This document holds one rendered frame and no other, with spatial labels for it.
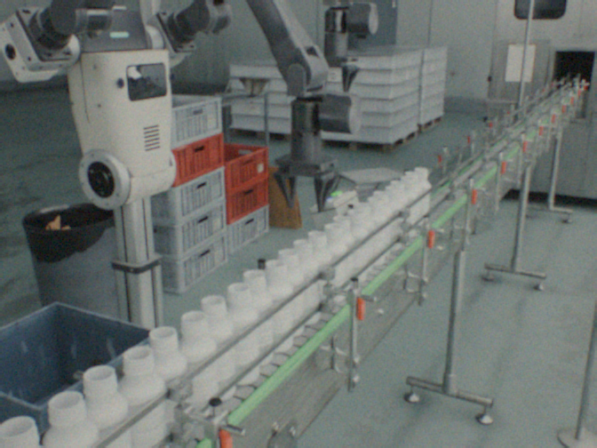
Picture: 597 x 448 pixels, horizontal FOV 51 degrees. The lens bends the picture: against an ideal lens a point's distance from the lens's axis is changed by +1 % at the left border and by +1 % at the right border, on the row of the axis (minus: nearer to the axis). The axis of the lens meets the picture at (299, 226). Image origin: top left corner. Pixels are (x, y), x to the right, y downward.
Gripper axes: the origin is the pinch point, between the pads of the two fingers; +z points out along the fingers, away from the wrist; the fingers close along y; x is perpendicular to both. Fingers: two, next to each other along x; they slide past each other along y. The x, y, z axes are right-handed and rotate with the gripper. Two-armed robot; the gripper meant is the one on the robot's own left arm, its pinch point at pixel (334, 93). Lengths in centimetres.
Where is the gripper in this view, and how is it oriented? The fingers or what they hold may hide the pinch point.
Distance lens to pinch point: 161.6
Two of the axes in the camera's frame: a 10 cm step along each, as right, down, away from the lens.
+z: -0.1, 9.5, 3.1
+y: -8.8, -1.5, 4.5
